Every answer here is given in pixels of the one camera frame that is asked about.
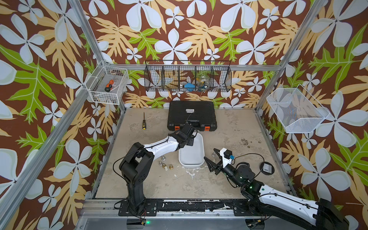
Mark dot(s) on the white mesh basket right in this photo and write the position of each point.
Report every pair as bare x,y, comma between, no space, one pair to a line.
297,109

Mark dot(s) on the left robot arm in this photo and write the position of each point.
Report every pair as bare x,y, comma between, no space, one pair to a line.
135,166

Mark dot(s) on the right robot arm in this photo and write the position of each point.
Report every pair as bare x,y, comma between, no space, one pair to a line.
263,199

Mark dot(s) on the black wire basket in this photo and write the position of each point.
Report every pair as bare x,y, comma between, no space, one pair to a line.
173,75

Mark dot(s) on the yellow black screwdriver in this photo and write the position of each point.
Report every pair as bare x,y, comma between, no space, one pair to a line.
144,126

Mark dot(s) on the black tool case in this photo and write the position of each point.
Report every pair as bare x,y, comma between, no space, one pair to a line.
199,114

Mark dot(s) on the blue object in basket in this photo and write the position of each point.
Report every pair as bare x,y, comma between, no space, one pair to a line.
189,87

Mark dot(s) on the orange black tool in basket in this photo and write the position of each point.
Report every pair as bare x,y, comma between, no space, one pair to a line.
109,86

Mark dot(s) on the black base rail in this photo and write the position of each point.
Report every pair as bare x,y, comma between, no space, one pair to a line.
151,207

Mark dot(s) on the white wire basket left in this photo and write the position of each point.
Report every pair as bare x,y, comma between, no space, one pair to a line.
100,77

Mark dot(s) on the black round puck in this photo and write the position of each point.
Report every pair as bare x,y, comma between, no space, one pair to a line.
267,168

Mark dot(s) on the clear bottle in basket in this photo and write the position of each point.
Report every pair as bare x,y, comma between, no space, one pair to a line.
203,83

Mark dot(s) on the white storage box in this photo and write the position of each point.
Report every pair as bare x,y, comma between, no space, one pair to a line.
193,156

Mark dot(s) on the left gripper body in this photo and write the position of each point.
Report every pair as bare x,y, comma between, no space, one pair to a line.
189,141

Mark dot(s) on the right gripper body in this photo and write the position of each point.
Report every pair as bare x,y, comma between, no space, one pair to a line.
229,171

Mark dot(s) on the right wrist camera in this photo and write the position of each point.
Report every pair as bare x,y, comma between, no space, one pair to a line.
226,156

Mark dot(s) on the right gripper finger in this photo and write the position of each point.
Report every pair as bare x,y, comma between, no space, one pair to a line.
213,167
218,156

